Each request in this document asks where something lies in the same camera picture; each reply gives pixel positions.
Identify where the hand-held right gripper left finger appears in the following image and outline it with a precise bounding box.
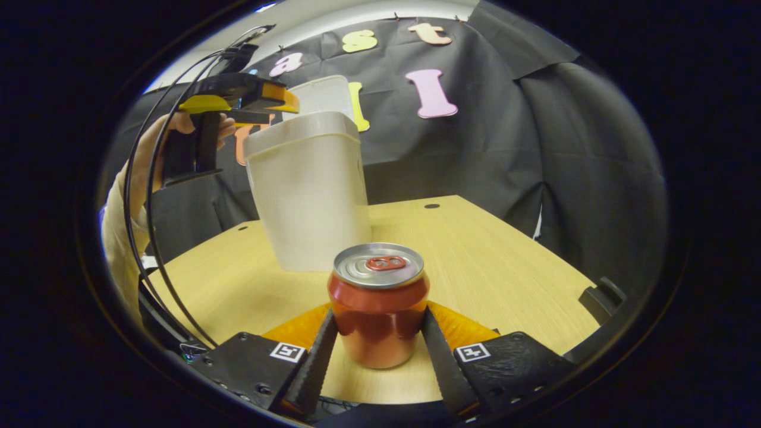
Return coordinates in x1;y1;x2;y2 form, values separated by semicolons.
190;303;339;417

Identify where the black clamp stand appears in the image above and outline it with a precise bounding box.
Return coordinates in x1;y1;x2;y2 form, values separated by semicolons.
580;276;628;325

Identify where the wooden desktop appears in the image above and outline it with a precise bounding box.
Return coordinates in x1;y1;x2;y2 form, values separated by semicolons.
147;195;601;405

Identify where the white desktop garbage bin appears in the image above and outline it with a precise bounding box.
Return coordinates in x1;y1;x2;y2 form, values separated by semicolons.
243;75;373;273

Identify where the black backdrop cloth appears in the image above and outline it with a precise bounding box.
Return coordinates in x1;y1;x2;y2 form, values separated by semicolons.
104;0;669;298

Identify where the red pop can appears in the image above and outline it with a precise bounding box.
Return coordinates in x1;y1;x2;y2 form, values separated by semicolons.
328;243;430;370

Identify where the black cable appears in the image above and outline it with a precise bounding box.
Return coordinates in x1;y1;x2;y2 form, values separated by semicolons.
146;48;238;350
123;25;277;336

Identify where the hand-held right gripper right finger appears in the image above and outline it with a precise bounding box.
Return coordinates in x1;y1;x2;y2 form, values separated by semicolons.
421;301;577;417

